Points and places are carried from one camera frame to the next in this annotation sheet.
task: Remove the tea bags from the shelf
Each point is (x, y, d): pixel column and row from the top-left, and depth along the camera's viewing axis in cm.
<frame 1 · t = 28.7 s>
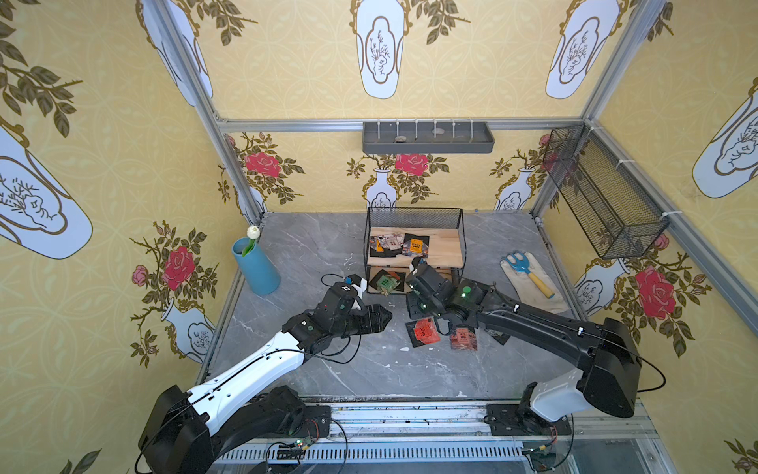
left hand: (381, 318, 78), fingers open
right hand: (404, 307, 80), fingers open
blue cylindrical vase: (257, 268, 88), point 16 cm above the table
white tulip flower: (253, 232, 78), point 30 cm above the table
beige cloth: (529, 291, 100), on the table

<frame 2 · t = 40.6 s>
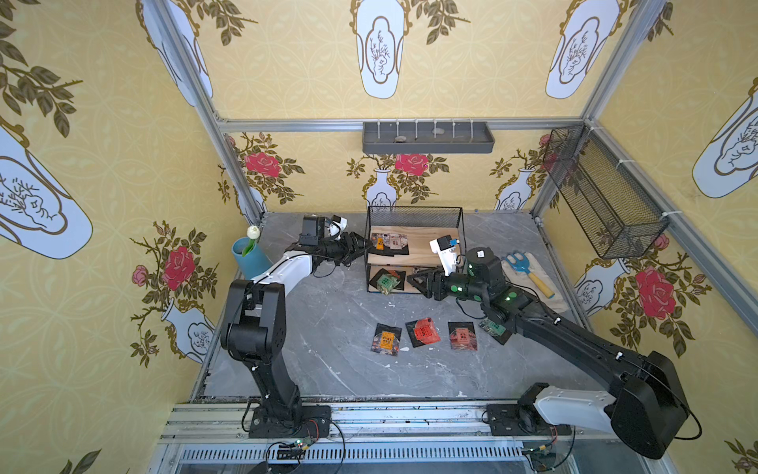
left hand: (367, 247, 90), fingers open
right hand: (407, 282, 74), fingers open
orange black tea bag: (386, 340, 90), on the table
the other named things where they were.

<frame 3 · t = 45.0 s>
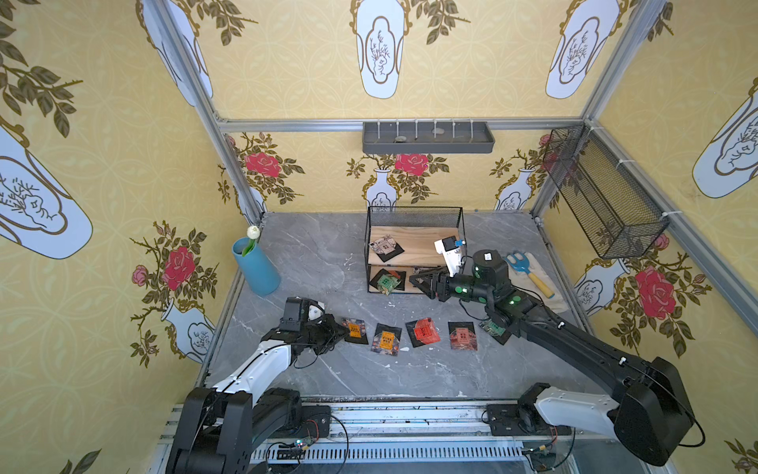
left hand: (347, 330, 86), fingers closed
right hand: (409, 283, 73), fingers open
orange black tea bag 2: (357, 332, 89), point 2 cm above the table
the other named things where they were.

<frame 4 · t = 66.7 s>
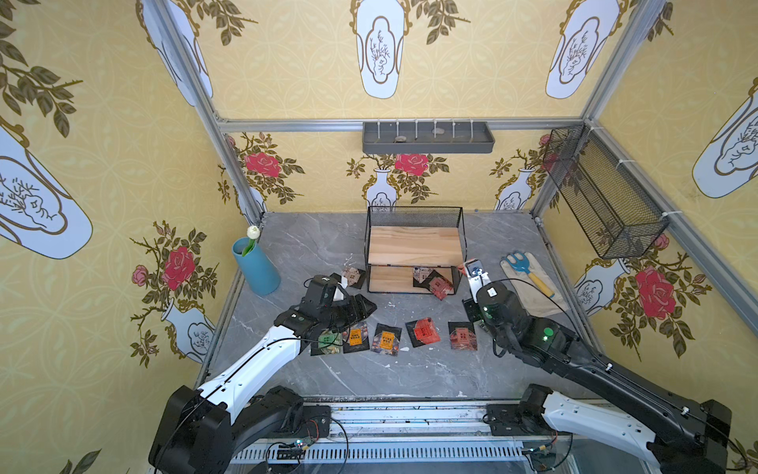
left hand: (368, 311, 81), fingers open
right hand: (465, 286, 74), fingers closed
red floral tea bag: (440, 287, 99), point 2 cm above the table
pale illustrated tea bag: (419, 274, 102), point 3 cm above the table
beige illustrated tea bag: (355, 276, 104), on the table
the other named things where they were.

